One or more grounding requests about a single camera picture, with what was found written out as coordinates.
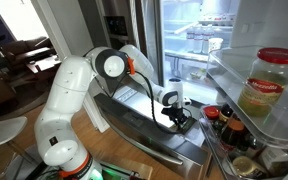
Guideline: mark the brown sofa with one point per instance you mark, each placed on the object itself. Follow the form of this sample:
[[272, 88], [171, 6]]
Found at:
[[20, 50]]

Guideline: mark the red-lidded glass pepper jar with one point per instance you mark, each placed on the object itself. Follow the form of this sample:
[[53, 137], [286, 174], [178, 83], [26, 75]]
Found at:
[[267, 86]]

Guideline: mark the dark brown green-edged packet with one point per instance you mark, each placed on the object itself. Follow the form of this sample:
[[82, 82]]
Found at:
[[190, 126]]

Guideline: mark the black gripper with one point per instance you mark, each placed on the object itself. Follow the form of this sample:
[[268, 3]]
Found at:
[[175, 115]]

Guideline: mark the orange-capped brown bottle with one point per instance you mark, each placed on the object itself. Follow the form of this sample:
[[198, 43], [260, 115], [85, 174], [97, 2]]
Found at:
[[233, 131]]

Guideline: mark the brown coffee table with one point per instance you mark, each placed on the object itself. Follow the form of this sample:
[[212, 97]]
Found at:
[[44, 63]]

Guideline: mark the black water dispenser panel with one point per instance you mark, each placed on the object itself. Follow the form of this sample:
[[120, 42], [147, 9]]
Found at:
[[117, 26]]

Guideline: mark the clear water bottle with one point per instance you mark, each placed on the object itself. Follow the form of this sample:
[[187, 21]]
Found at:
[[198, 38], [206, 35], [190, 38]]

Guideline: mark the yellow-lidded jar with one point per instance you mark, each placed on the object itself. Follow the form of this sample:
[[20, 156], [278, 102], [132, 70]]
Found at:
[[247, 166]]

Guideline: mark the large clear door bin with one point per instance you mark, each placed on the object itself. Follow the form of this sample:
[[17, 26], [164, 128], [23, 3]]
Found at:
[[227, 83]]

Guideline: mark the clear crisper drawer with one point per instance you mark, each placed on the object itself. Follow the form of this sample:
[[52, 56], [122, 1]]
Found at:
[[184, 70]]

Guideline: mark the clear egg container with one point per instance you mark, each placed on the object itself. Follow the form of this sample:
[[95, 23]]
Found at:
[[217, 20]]

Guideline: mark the dark glass bottle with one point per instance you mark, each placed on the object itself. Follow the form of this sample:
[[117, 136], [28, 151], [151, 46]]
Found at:
[[249, 145]]

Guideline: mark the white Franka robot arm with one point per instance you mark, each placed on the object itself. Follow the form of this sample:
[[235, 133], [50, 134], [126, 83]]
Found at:
[[67, 86]]

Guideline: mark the black-capped dark sauce bottle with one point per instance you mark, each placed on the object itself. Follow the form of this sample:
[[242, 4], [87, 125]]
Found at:
[[224, 115]]

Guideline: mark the stainless steel refrigerator door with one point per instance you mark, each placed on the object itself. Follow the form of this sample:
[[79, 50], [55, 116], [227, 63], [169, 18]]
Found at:
[[150, 33]]

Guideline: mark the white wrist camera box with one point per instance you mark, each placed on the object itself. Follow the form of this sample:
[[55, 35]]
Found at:
[[187, 101]]

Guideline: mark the clear door bin with bottles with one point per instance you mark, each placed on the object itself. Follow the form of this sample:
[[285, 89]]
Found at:
[[214, 146]]

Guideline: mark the white chair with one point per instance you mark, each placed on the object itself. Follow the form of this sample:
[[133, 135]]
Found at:
[[2, 131]]

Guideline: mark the white paper cup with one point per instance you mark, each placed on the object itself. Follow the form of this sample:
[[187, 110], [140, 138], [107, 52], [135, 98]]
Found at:
[[215, 44]]

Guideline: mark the glass refrigerator shelf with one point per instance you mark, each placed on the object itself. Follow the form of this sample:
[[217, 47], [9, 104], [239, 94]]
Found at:
[[187, 55]]

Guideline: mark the red-capped sauce bottle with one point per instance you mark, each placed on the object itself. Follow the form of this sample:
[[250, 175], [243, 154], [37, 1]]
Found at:
[[211, 112]]

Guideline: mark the white refrigerator cabinet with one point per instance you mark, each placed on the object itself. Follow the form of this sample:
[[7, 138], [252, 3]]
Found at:
[[200, 91]]

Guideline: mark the pale food box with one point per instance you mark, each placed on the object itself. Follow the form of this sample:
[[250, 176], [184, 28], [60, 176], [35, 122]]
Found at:
[[277, 160]]

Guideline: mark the stainless steel freezer drawer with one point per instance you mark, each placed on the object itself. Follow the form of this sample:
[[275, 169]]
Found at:
[[144, 136]]

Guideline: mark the white open refrigerator door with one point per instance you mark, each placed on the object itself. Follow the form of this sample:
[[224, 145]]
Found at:
[[270, 20]]

